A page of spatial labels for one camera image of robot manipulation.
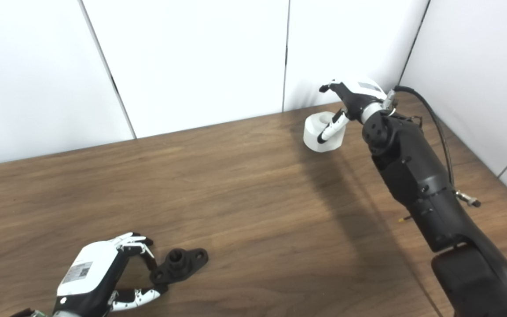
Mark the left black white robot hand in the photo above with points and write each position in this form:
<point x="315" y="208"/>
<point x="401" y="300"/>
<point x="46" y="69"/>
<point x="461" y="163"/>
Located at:
<point x="88" y="273"/>

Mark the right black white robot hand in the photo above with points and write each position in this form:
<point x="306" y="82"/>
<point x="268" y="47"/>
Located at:
<point x="357" y="99"/>

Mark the round white plastic piece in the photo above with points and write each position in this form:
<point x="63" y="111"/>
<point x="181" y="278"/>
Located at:
<point x="313" y="134"/>

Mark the black flanged holder part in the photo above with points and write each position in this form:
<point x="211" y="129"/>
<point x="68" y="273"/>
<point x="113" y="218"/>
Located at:
<point x="178" y="264"/>

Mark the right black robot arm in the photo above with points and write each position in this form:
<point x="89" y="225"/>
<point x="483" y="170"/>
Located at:
<point x="425" y="189"/>

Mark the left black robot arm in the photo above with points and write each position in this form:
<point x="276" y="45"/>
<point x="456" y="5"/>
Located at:
<point x="33" y="314"/>

